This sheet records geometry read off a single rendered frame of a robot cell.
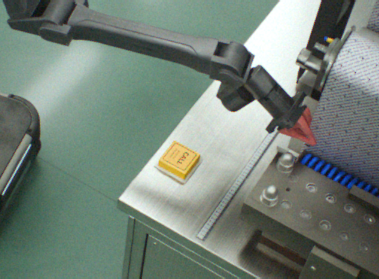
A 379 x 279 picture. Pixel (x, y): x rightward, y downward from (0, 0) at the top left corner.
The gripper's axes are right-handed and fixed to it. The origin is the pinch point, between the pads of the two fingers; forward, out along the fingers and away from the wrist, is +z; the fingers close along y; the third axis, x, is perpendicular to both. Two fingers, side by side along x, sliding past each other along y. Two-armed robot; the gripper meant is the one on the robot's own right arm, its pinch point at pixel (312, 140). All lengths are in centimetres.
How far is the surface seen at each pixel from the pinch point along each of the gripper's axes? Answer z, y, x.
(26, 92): -49, -48, -150
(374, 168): 11.5, 0.3, 8.0
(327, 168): 5.8, 2.9, 0.5
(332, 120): -2.3, 0.2, 8.5
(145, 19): -36, -111, -143
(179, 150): -15.7, 8.5, -25.2
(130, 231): -10.4, 25.9, -36.2
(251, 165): -1.4, 0.7, -19.8
